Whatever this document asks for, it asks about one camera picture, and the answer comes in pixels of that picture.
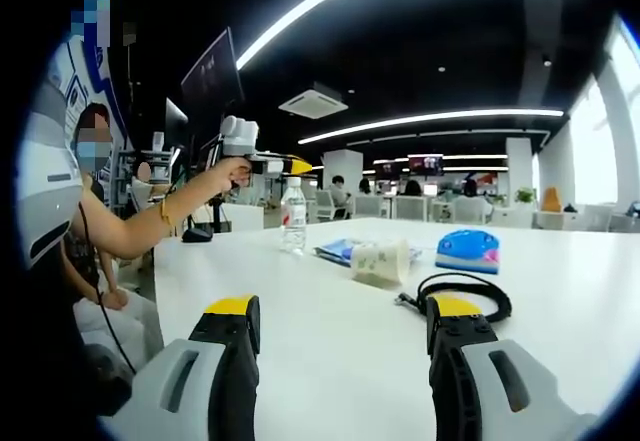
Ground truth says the small black device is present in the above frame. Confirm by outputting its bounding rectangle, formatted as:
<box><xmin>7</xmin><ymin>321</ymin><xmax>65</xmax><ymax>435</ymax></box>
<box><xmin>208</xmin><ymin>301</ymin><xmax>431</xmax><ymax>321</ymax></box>
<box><xmin>180</xmin><ymin>227</ymin><xmax>214</xmax><ymax>245</ymax></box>

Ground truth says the hanging display screen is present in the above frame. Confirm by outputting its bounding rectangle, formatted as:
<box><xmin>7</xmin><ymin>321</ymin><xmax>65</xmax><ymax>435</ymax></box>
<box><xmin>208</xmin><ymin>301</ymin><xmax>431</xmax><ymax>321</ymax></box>
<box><xmin>408</xmin><ymin>154</ymin><xmax>445</xmax><ymax>177</ymax></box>

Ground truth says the long ceiling light strip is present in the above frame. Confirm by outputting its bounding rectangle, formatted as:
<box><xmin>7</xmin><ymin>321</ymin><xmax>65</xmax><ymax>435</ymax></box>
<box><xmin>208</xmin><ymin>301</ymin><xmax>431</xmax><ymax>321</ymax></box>
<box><xmin>234</xmin><ymin>0</ymin><xmax>416</xmax><ymax>71</ymax></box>
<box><xmin>298</xmin><ymin>107</ymin><xmax>565</xmax><ymax>146</ymax></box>

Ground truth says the blue tissue pack item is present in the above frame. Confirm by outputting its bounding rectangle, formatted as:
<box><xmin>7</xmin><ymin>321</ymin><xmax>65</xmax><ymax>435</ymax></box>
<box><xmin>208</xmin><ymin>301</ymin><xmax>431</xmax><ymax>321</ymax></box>
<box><xmin>434</xmin><ymin>229</ymin><xmax>501</xmax><ymax>276</ymax></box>

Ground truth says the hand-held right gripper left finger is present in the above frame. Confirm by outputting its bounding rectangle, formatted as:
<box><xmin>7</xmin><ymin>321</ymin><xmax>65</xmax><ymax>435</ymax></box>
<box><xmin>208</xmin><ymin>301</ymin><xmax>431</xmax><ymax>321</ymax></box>
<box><xmin>114</xmin><ymin>294</ymin><xmax>262</xmax><ymax>441</ymax></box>

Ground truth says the wall poster blue border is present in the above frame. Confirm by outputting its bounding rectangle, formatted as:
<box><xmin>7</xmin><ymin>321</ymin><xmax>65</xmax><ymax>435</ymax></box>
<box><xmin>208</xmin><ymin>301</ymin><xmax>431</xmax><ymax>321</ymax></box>
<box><xmin>47</xmin><ymin>40</ymin><xmax>134</xmax><ymax>162</ymax></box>

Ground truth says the large dark monitor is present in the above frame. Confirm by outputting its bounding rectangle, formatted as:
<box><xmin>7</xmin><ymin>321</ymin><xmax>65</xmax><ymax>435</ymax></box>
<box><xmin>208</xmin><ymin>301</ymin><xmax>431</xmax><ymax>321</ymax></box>
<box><xmin>179</xmin><ymin>25</ymin><xmax>246</xmax><ymax>112</ymax></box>

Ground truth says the printed paper cup item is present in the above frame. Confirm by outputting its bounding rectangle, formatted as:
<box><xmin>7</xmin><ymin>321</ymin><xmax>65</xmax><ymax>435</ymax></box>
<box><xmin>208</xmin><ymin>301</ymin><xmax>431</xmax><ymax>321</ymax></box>
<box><xmin>349</xmin><ymin>238</ymin><xmax>411</xmax><ymax>287</ymax></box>

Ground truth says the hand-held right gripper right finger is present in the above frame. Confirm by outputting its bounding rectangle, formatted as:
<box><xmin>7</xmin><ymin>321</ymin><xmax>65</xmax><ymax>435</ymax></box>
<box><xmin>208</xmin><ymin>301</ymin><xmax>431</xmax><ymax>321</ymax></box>
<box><xmin>424</xmin><ymin>294</ymin><xmax>600</xmax><ymax>441</ymax></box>

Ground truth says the white worn device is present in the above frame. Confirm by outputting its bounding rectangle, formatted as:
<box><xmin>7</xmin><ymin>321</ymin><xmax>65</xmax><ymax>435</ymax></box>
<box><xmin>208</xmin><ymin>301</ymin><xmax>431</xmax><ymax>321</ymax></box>
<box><xmin>17</xmin><ymin>80</ymin><xmax>85</xmax><ymax>270</ymax></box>

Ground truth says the person's left hand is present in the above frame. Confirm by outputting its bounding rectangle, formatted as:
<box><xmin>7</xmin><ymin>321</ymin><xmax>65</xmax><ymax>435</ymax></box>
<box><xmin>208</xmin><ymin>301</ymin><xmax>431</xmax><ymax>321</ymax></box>
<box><xmin>208</xmin><ymin>157</ymin><xmax>252</xmax><ymax>194</ymax></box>

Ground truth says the clear plastic water bottle item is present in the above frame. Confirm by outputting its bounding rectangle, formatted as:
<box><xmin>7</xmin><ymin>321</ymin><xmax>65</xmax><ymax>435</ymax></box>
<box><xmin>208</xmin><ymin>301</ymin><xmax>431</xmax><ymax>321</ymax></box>
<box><xmin>279</xmin><ymin>176</ymin><xmax>307</xmax><ymax>256</ymax></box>

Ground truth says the small dark monitor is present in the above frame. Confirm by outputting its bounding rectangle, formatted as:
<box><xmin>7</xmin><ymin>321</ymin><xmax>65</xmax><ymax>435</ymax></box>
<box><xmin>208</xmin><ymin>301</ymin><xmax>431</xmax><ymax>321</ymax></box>
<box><xmin>164</xmin><ymin>96</ymin><xmax>190</xmax><ymax>142</ymax></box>

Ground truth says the ceiling air conditioner vent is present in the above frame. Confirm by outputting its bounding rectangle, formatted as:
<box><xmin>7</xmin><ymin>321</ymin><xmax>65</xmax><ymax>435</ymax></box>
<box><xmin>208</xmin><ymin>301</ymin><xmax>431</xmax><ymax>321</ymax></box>
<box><xmin>277</xmin><ymin>82</ymin><xmax>350</xmax><ymax>120</ymax></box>

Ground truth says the thin black device cable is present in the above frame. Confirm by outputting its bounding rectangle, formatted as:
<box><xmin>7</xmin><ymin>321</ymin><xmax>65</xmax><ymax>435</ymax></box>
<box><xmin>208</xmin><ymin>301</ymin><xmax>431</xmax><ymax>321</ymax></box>
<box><xmin>77</xmin><ymin>200</ymin><xmax>137</xmax><ymax>375</ymax></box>

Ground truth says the wet wipes pack blue lid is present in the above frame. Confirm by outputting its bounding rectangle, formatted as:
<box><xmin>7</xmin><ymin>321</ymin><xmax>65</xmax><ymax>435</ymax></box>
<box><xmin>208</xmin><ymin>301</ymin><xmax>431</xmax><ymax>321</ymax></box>
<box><xmin>313</xmin><ymin>238</ymin><xmax>421</xmax><ymax>267</ymax></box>

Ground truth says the white table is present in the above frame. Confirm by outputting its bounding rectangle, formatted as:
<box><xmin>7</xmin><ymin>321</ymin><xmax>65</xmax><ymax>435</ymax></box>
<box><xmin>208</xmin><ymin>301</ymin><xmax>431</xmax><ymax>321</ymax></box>
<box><xmin>152</xmin><ymin>215</ymin><xmax>640</xmax><ymax>441</ymax></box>

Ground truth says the narrow bright window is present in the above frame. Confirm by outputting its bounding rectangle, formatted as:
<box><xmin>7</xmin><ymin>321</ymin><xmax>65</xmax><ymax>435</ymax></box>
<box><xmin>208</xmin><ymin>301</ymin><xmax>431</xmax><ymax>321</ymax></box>
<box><xmin>569</xmin><ymin>75</ymin><xmax>606</xmax><ymax>202</ymax></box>

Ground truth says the black cable item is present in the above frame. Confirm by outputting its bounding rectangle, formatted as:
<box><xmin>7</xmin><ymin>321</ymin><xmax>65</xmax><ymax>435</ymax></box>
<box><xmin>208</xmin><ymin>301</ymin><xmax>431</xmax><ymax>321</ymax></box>
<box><xmin>394</xmin><ymin>273</ymin><xmax>514</xmax><ymax>325</ymax></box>

